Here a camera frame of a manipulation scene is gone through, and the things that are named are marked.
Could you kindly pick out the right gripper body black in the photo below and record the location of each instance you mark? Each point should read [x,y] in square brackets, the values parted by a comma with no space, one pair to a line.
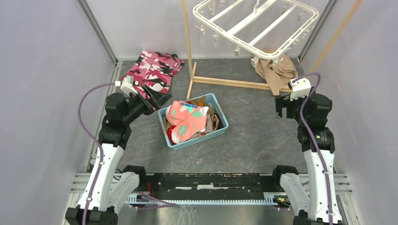
[293,108]

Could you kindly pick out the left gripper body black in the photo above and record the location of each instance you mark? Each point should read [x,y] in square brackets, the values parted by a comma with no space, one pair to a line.
[139,107]

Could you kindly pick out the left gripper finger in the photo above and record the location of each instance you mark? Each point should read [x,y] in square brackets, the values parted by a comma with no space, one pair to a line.
[150,93]
[161,99]

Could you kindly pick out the pink sock green patches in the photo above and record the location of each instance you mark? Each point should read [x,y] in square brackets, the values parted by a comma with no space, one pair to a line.
[195,123]

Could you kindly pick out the white clip hanger frame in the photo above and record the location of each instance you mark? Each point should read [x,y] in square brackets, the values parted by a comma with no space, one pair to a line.
[264,29]

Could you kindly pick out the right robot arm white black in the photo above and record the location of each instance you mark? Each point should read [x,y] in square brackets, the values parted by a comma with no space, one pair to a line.
[318,205]

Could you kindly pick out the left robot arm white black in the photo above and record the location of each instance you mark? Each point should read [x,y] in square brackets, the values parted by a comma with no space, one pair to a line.
[100,203]

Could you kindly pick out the wooden hanger stand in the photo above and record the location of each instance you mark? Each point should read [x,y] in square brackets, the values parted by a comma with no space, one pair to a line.
[255,85]

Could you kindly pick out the brown beige socks pile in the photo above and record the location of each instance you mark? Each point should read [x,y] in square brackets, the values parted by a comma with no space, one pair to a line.
[212,119]

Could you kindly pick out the pink camouflage cloth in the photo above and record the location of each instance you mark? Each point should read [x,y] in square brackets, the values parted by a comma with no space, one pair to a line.
[155,70]

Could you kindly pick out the red sock white stars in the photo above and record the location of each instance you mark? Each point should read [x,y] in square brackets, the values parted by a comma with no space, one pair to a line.
[169,134]

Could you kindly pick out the beige cloth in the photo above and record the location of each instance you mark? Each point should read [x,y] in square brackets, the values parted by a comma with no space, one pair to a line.
[277,76]

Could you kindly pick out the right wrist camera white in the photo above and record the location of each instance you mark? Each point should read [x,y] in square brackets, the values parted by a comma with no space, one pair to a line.
[300,88]

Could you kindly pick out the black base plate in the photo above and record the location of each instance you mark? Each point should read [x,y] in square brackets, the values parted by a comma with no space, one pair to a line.
[209,186]

